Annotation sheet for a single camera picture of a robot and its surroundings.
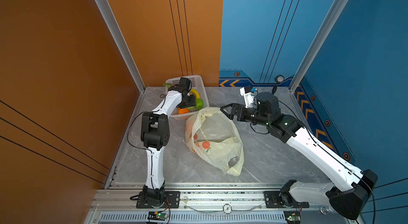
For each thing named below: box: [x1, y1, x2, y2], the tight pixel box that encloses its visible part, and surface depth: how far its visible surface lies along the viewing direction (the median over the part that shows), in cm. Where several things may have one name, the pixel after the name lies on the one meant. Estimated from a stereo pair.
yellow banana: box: [190, 88, 201, 100], surface depth 115 cm
